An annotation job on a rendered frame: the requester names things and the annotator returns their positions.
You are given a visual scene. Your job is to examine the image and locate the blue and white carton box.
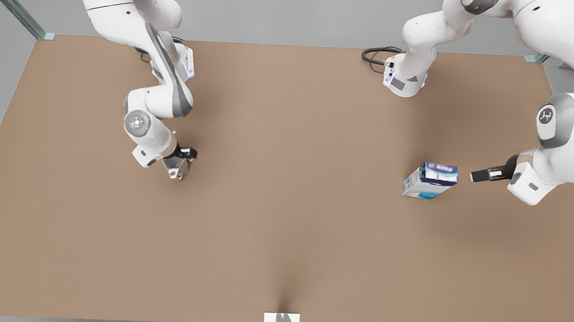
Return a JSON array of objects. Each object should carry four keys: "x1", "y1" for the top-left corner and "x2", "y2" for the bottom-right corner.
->
[{"x1": 402, "y1": 160, "x2": 460, "y2": 202}]

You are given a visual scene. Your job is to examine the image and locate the black cable loop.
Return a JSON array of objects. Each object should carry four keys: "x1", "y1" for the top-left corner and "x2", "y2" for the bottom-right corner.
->
[
  {"x1": 133, "y1": 33, "x2": 185, "y2": 67},
  {"x1": 360, "y1": 44, "x2": 403, "y2": 75}
]

